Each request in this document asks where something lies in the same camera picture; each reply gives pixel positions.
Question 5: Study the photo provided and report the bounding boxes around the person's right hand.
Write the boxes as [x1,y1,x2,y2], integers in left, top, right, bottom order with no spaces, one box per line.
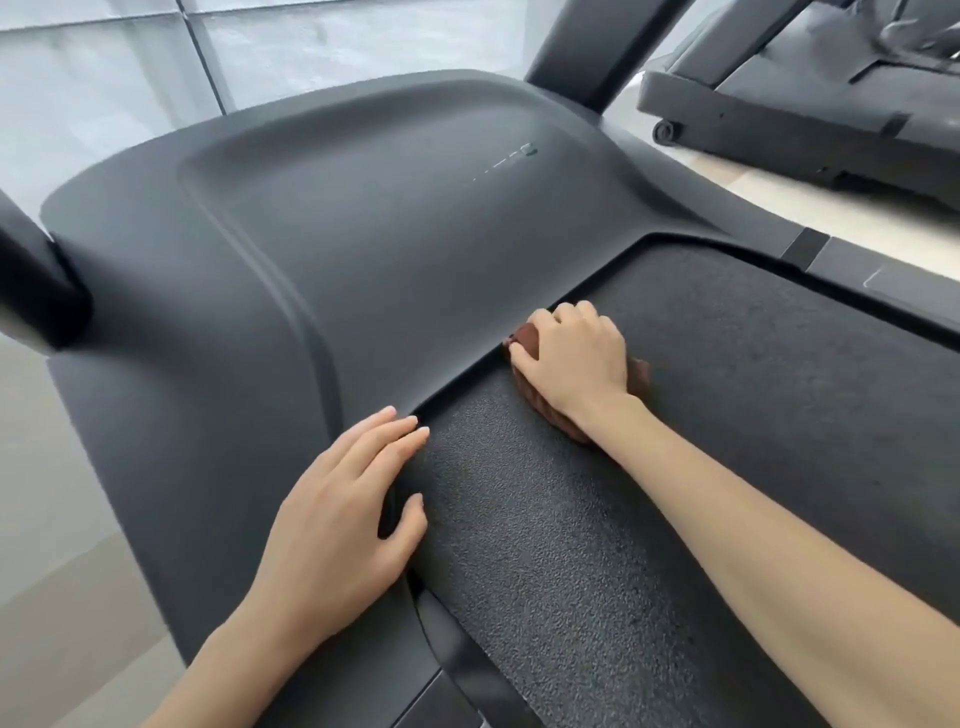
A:
[508,301,648,445]

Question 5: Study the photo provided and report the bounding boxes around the person's left hand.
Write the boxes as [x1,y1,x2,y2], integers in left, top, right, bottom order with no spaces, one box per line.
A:
[223,406,431,663]

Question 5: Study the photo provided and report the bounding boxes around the brown cleaning cloth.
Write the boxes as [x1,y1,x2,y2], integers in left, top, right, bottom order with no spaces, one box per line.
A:
[502,322,652,448]

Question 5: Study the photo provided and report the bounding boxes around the grey treadmill with red label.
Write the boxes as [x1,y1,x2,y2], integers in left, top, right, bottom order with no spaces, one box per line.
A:
[0,0,960,728]

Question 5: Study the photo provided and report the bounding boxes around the stained grey treadmill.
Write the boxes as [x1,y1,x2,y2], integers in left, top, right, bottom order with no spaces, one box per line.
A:
[635,0,960,213]

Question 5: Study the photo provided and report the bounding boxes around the person's right forearm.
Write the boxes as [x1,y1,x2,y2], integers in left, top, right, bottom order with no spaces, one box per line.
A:
[590,397,960,728]

